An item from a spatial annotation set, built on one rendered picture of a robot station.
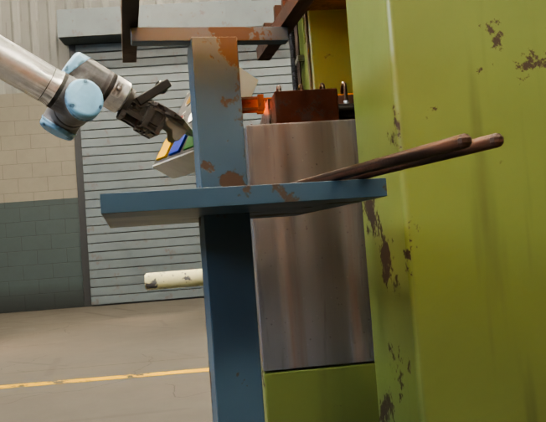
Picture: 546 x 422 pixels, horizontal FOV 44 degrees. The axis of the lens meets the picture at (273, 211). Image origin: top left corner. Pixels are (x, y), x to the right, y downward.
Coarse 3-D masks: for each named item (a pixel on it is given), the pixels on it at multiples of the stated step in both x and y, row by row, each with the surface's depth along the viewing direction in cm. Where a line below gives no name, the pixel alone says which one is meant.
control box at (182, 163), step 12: (240, 72) 188; (240, 84) 188; (252, 84) 189; (180, 108) 214; (168, 156) 198; (180, 156) 189; (192, 156) 185; (156, 168) 208; (168, 168) 203; (180, 168) 199; (192, 168) 195
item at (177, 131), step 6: (168, 120) 181; (168, 126) 181; (174, 126) 181; (180, 126) 182; (186, 126) 183; (174, 132) 181; (180, 132) 182; (192, 132) 185; (174, 138) 181; (180, 138) 182
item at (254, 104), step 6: (252, 96) 143; (258, 96) 142; (246, 102) 143; (252, 102) 144; (258, 102) 142; (264, 102) 143; (246, 108) 143; (252, 108) 143; (258, 108) 142; (264, 108) 142
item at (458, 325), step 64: (384, 0) 99; (448, 0) 99; (512, 0) 100; (384, 64) 101; (448, 64) 98; (512, 64) 99; (384, 128) 103; (448, 128) 98; (512, 128) 99; (448, 192) 97; (512, 192) 98; (384, 256) 108; (448, 256) 97; (512, 256) 98; (384, 320) 111; (448, 320) 96; (512, 320) 97; (384, 384) 114; (448, 384) 96; (512, 384) 97
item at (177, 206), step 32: (128, 192) 66; (160, 192) 67; (192, 192) 68; (224, 192) 68; (256, 192) 69; (288, 192) 70; (320, 192) 71; (352, 192) 71; (384, 192) 72; (128, 224) 97; (160, 224) 106
